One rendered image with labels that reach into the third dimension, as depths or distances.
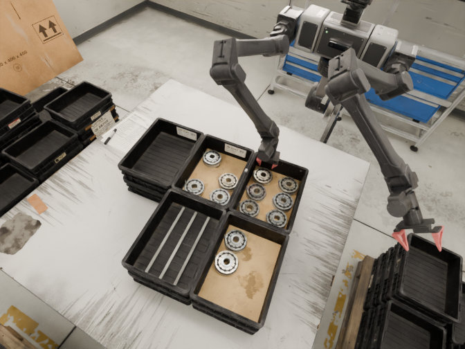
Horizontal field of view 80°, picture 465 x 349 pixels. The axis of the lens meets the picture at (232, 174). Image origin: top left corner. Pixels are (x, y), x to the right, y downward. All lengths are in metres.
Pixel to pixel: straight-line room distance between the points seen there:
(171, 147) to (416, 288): 1.60
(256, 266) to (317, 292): 0.34
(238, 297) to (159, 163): 0.80
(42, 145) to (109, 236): 1.22
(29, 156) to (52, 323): 1.17
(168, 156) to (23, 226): 0.79
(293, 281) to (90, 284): 0.94
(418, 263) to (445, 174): 1.57
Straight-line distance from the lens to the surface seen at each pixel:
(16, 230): 1.76
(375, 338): 1.89
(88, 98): 2.66
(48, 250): 1.64
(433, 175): 3.37
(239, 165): 1.57
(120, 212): 1.61
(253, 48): 1.13
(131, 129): 1.98
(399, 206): 1.02
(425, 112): 3.24
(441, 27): 3.81
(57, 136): 2.59
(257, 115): 1.14
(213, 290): 1.26
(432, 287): 2.05
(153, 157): 1.62
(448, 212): 3.17
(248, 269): 1.30
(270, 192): 1.49
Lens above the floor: 2.05
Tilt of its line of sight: 53 degrees down
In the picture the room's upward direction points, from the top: 7 degrees clockwise
